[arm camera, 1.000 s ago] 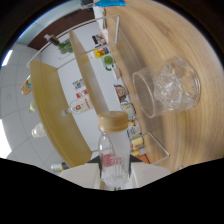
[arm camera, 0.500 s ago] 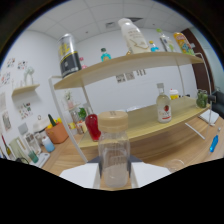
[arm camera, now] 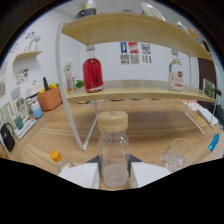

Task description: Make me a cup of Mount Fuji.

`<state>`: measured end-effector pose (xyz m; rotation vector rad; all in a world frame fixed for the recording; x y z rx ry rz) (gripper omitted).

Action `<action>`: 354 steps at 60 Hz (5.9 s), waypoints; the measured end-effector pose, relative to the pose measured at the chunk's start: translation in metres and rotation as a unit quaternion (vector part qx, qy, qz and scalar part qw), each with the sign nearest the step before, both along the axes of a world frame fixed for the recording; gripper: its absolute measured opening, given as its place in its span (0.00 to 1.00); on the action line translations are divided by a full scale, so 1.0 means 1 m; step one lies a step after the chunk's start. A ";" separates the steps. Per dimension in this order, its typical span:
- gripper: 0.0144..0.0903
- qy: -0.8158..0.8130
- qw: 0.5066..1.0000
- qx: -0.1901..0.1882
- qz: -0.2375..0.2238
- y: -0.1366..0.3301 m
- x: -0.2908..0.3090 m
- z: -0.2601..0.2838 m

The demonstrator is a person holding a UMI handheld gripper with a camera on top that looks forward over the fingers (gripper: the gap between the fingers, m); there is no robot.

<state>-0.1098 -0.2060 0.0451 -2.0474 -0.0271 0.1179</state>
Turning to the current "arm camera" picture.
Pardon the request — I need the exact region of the clear bottle with orange cap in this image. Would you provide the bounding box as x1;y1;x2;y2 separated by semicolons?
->
49;150;76;174

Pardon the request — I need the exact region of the glass jar with wooden lid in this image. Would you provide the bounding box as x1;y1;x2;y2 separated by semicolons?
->
97;110;131;189

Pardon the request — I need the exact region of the blue liquid bottle silver cap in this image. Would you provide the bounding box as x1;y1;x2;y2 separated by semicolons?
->
208;133;221;153

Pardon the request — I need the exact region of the light blue cup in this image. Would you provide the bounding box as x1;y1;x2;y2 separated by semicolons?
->
30;101;44;120

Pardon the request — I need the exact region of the green cup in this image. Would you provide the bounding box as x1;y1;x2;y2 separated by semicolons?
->
13;115;25;130

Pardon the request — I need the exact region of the clear glass with ice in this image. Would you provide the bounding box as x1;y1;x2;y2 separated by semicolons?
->
159;138;195;173

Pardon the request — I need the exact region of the white kitchen scale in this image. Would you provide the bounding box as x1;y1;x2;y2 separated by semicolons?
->
13;118;37;140

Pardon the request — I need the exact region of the orange basket with vegetables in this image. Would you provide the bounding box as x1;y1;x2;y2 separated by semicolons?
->
37;77;63;112

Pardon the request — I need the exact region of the black kettle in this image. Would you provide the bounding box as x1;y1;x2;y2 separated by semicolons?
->
0;122;16;153

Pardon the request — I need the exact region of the white vase with flowers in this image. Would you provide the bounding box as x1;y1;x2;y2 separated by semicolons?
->
64;59;75;93

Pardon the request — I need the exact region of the red liquid glass bottle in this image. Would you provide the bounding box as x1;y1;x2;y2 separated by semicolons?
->
82;45;104;93

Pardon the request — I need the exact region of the clear bottle with red label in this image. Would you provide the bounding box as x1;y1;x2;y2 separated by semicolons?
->
167;49;185;92

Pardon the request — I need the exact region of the two-tier wooden shelf rack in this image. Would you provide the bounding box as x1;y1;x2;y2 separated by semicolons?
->
54;12;221;152

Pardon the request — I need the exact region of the yellow snack bag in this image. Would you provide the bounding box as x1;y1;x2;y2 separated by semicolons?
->
188;28;201;41

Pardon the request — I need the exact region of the black foil bag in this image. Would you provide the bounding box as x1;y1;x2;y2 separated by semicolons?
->
73;0;98;20

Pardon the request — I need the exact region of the multicolour wall poster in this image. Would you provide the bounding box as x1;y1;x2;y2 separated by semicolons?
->
141;43;152;55

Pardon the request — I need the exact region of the red wall poster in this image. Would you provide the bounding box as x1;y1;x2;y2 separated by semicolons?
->
128;41;139;54

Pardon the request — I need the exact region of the blue wall poster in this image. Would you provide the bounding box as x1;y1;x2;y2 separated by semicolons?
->
120;41;128;55

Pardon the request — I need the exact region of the wooden wall shelf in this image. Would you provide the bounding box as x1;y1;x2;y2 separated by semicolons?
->
13;49;44;63

